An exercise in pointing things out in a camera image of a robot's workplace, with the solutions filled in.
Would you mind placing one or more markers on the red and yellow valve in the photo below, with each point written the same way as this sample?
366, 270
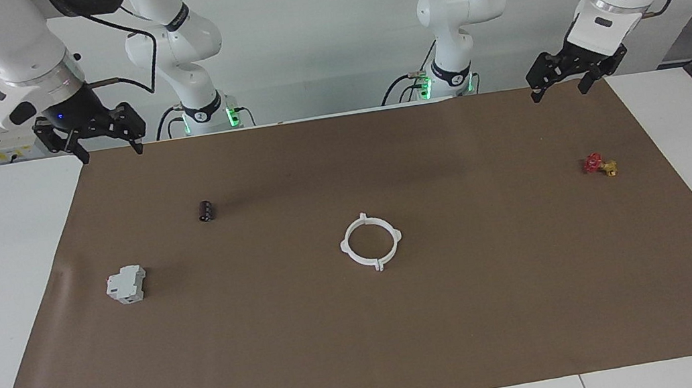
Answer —
593, 163

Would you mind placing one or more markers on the white circuit breaker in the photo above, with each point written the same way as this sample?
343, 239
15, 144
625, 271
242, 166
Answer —
126, 284

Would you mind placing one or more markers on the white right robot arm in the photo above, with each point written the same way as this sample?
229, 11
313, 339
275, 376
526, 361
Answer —
20, 43

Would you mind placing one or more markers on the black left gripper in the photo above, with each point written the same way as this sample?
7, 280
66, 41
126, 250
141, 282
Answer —
578, 61

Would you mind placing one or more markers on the black cylindrical capacitor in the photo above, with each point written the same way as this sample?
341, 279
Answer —
207, 211

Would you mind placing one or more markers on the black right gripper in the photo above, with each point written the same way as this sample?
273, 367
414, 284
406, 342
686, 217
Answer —
85, 121

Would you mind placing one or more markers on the brown paper table mat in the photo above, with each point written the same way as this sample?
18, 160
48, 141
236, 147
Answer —
366, 340

